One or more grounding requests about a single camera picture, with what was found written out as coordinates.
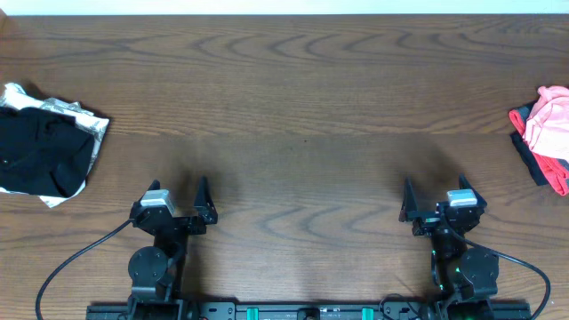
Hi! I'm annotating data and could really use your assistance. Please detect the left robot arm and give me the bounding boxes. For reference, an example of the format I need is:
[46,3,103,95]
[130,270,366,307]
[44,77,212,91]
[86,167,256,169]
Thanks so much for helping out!
[127,177,218,319]

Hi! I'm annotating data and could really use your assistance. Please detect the black folded garment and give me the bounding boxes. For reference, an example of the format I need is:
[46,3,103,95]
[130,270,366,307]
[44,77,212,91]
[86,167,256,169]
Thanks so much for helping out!
[1,107,95,197]

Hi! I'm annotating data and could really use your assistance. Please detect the red grey black garment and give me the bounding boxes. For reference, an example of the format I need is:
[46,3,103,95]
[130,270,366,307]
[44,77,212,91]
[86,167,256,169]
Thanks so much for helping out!
[509,101,568,196]

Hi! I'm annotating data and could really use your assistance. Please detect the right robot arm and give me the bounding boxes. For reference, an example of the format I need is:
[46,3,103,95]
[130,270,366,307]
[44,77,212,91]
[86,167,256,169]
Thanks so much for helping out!
[399,175,499,319]

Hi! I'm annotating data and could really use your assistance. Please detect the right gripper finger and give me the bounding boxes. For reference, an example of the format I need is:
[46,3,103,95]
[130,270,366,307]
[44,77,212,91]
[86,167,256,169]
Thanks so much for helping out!
[459,173,487,207]
[398,178,419,222]

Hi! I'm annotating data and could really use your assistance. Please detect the white patterned garment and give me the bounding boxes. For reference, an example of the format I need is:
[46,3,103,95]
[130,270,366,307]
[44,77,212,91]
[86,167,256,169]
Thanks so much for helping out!
[0,82,110,209]

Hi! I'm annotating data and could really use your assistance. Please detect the black mounting rail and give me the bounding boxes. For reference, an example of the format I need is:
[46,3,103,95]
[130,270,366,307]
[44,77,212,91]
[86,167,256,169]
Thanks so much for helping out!
[85,300,532,320]

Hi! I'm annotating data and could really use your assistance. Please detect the pink printed shirt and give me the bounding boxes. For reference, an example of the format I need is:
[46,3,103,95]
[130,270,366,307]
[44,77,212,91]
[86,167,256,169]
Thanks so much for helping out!
[523,85,568,160]

